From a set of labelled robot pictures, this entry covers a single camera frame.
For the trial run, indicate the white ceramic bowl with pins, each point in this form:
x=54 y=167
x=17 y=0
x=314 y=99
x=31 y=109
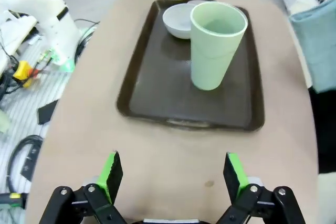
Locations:
x=176 y=22

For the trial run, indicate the yellow emergency stop button box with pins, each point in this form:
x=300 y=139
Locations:
x=22 y=73

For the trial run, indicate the teal quilted fabric mat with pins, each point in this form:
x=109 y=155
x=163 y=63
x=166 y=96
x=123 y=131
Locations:
x=315 y=45

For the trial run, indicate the green-padded black right gripper left finger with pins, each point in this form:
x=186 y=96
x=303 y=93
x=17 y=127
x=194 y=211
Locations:
x=109 y=179

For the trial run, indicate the black device with yellow label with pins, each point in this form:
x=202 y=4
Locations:
x=13 y=200

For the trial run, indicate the small white dish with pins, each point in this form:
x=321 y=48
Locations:
x=195 y=0

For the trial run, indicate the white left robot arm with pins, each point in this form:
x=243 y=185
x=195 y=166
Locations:
x=52 y=19

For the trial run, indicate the small flat black box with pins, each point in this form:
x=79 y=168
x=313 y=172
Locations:
x=47 y=112

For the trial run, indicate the dark brown plastic serving tray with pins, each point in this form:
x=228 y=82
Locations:
x=162 y=98

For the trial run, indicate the green-padded black right gripper right finger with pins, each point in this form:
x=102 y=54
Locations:
x=236 y=179

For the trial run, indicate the pale green plastic cup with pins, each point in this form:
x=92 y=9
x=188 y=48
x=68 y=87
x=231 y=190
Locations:
x=210 y=64

